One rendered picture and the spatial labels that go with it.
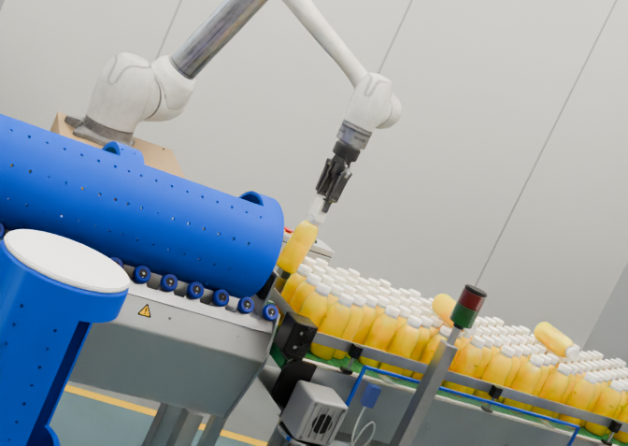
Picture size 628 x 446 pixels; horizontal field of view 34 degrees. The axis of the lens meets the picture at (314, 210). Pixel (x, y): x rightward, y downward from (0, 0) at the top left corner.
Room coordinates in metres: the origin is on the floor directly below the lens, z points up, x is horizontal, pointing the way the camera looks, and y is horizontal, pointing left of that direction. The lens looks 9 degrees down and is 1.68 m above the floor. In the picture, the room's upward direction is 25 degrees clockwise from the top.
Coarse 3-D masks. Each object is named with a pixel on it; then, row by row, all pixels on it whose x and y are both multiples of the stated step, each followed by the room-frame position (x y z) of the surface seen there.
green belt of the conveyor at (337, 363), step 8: (272, 344) 2.65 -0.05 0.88; (272, 352) 2.63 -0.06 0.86; (280, 352) 2.60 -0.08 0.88; (280, 360) 2.58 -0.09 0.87; (312, 360) 2.60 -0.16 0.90; (320, 360) 2.63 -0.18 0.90; (328, 360) 2.66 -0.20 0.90; (336, 360) 2.70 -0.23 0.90; (344, 360) 2.73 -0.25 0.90; (280, 368) 2.58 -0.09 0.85; (352, 368) 2.69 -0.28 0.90; (360, 368) 2.72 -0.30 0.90; (584, 432) 3.13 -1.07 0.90; (616, 440) 3.20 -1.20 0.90
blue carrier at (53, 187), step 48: (0, 144) 2.22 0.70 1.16; (48, 144) 2.29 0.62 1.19; (0, 192) 2.23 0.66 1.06; (48, 192) 2.27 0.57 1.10; (96, 192) 2.33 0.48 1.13; (144, 192) 2.39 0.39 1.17; (192, 192) 2.48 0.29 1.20; (96, 240) 2.36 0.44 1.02; (144, 240) 2.40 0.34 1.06; (192, 240) 2.45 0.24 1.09; (240, 240) 2.51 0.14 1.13; (240, 288) 2.57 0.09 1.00
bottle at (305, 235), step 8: (304, 224) 2.84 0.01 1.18; (312, 224) 2.84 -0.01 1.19; (296, 232) 2.84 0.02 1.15; (304, 232) 2.83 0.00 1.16; (312, 232) 2.84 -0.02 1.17; (288, 240) 2.86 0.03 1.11; (296, 240) 2.83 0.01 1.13; (304, 240) 2.83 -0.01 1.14; (312, 240) 2.84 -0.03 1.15; (288, 248) 2.84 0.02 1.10; (296, 248) 2.83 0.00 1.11; (304, 248) 2.83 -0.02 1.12; (280, 256) 2.84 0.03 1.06; (288, 256) 2.83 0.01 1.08; (296, 256) 2.83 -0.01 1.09; (304, 256) 2.85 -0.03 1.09; (280, 264) 2.83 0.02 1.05; (288, 264) 2.83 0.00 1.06; (296, 264) 2.84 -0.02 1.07; (288, 272) 2.84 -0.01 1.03
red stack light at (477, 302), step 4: (464, 288) 2.58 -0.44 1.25; (464, 292) 2.57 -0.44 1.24; (468, 292) 2.56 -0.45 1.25; (460, 296) 2.58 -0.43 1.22; (464, 296) 2.56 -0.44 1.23; (468, 296) 2.56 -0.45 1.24; (472, 296) 2.55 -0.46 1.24; (476, 296) 2.55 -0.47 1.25; (460, 300) 2.57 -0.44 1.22; (464, 300) 2.56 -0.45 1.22; (468, 300) 2.55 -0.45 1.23; (472, 300) 2.55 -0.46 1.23; (476, 300) 2.55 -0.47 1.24; (480, 300) 2.56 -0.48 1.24; (484, 300) 2.57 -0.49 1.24; (464, 304) 2.56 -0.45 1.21; (468, 304) 2.55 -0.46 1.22; (472, 304) 2.55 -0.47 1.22; (476, 304) 2.55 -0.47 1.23; (480, 304) 2.56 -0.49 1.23; (468, 308) 2.55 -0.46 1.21; (472, 308) 2.55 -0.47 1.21; (476, 308) 2.56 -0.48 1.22; (480, 308) 2.57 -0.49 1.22
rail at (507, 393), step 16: (320, 336) 2.59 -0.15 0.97; (368, 352) 2.66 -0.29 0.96; (384, 352) 2.69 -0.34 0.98; (416, 368) 2.74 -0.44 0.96; (464, 384) 2.83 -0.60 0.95; (480, 384) 2.85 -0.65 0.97; (496, 384) 2.88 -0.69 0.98; (528, 400) 2.95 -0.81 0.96; (544, 400) 2.97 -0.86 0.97; (576, 416) 3.04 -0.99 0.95; (592, 416) 3.07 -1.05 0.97
